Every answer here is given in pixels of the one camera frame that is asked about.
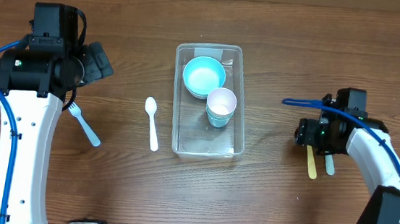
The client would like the yellow plastic utensil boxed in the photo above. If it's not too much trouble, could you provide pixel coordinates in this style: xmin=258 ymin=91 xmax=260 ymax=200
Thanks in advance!
xmin=307 ymin=145 xmax=317 ymax=179

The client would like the light blue plastic fork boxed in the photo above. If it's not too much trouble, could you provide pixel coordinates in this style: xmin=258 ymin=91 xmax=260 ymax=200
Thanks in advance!
xmin=69 ymin=103 xmax=101 ymax=147

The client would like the white plastic spoon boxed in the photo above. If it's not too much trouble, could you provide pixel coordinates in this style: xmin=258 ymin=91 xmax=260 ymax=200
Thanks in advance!
xmin=145 ymin=97 xmax=158 ymax=152

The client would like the pink plastic cup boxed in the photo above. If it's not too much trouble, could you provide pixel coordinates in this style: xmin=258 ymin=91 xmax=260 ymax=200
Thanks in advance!
xmin=206 ymin=87 xmax=237 ymax=117

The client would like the light blue plastic bowl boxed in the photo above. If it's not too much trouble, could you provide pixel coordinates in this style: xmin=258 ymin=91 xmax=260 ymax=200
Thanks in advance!
xmin=182 ymin=56 xmax=226 ymax=99

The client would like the green plastic cup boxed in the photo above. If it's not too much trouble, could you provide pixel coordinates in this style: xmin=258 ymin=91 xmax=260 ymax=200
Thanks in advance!
xmin=206 ymin=109 xmax=233 ymax=125

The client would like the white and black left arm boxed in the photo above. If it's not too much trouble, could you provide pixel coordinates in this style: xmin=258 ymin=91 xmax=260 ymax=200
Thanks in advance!
xmin=0 ymin=3 xmax=114 ymax=224

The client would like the clear plastic container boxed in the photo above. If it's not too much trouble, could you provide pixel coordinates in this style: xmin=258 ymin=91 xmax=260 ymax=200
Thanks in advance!
xmin=171 ymin=43 xmax=245 ymax=158

